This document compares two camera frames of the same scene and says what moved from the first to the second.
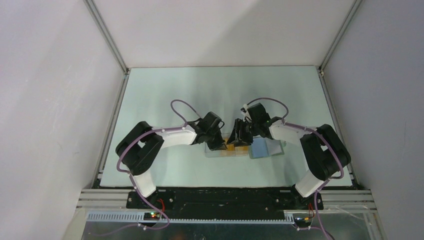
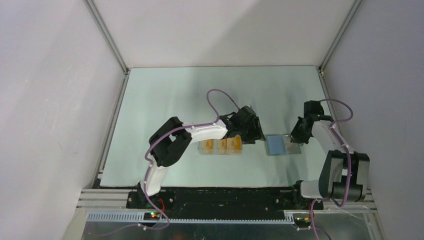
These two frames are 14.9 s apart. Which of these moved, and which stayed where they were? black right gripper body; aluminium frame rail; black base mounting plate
Moved: black right gripper body
Stayed: black base mounting plate; aluminium frame rail
